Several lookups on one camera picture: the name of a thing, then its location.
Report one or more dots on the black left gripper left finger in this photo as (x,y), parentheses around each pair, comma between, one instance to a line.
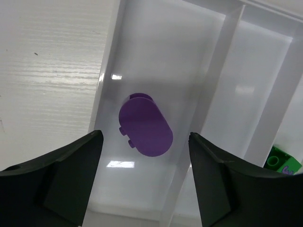
(52,190)

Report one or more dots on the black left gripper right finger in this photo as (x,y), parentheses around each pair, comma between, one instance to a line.
(232,192)

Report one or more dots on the green square lego brick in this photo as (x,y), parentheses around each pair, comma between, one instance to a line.
(281,162)

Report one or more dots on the purple rounded lego piece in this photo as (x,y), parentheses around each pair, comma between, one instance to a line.
(142,121)

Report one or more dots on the white three-compartment tray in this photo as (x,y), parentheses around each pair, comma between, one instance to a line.
(230,70)

